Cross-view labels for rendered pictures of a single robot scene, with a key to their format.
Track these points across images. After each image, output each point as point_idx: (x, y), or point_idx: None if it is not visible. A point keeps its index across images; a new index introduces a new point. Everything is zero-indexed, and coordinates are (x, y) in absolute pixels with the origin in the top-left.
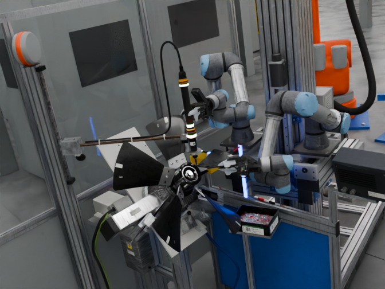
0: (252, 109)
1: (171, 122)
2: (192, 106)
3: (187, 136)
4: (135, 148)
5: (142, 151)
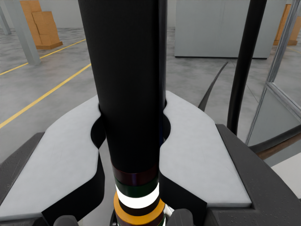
0: None
1: (228, 127)
2: (180, 214)
3: (165, 211)
4: (211, 84)
5: (203, 98)
